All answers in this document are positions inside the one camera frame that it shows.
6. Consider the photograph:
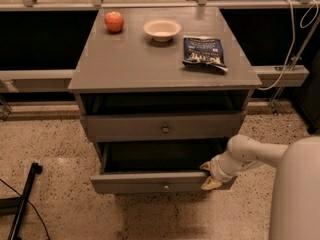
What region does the white bowl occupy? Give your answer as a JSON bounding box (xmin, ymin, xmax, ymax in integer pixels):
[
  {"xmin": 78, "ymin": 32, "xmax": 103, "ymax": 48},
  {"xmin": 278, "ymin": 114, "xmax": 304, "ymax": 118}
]
[{"xmin": 143, "ymin": 18, "xmax": 182, "ymax": 42}]

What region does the grey wooden drawer cabinet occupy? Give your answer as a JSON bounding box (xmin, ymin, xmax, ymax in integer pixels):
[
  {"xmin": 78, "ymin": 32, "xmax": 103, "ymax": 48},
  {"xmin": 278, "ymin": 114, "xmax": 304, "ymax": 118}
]
[{"xmin": 68, "ymin": 6, "xmax": 263, "ymax": 194}]

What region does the grey top drawer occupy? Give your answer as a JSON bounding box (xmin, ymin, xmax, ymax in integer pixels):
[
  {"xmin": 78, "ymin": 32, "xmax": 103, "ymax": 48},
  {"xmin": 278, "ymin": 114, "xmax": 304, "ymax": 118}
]
[{"xmin": 81, "ymin": 112, "xmax": 246, "ymax": 142}]

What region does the red apple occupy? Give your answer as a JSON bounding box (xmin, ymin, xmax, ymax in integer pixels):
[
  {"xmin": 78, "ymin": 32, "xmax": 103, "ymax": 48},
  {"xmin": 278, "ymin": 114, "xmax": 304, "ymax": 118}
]
[{"xmin": 104, "ymin": 11, "xmax": 124, "ymax": 33}]

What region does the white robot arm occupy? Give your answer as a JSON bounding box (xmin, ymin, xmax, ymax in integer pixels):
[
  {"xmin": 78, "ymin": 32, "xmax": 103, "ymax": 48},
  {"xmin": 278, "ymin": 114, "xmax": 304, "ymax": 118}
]
[{"xmin": 200, "ymin": 134, "xmax": 320, "ymax": 240}]

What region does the grey drawer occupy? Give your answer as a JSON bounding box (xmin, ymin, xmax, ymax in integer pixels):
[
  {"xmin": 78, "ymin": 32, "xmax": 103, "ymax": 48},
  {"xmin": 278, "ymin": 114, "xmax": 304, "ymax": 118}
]
[
  {"xmin": 91, "ymin": 138, "xmax": 227, "ymax": 194},
  {"xmin": 81, "ymin": 112, "xmax": 246, "ymax": 142}
]

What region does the white hanging cable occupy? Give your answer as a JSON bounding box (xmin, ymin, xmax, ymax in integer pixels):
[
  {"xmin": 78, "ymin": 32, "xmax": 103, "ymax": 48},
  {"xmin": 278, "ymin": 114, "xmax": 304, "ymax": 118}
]
[{"xmin": 256, "ymin": 0, "xmax": 320, "ymax": 92}]

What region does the black floor cable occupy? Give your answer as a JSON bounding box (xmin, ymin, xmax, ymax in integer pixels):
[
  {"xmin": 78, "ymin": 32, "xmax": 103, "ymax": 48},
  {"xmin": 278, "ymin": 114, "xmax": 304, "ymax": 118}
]
[{"xmin": 0, "ymin": 178, "xmax": 52, "ymax": 240}]

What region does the metal railing frame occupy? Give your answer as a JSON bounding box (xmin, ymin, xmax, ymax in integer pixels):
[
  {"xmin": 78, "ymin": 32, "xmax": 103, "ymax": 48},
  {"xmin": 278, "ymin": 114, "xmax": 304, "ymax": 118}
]
[{"xmin": 0, "ymin": 0, "xmax": 320, "ymax": 120}]

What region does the blue chip bag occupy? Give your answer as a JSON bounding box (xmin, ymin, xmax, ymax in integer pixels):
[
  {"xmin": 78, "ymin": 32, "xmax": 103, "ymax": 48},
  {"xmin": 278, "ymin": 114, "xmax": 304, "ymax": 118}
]
[{"xmin": 182, "ymin": 36, "xmax": 228, "ymax": 72}]

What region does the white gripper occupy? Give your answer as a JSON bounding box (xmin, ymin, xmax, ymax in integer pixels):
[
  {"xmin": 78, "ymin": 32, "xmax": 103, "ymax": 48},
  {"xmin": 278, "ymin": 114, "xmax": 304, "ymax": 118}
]
[{"xmin": 199, "ymin": 155, "xmax": 237, "ymax": 191}]

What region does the black metal stand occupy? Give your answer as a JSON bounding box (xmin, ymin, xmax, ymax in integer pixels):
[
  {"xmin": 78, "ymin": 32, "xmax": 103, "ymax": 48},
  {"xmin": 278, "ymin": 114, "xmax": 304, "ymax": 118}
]
[{"xmin": 0, "ymin": 163, "xmax": 42, "ymax": 240}]

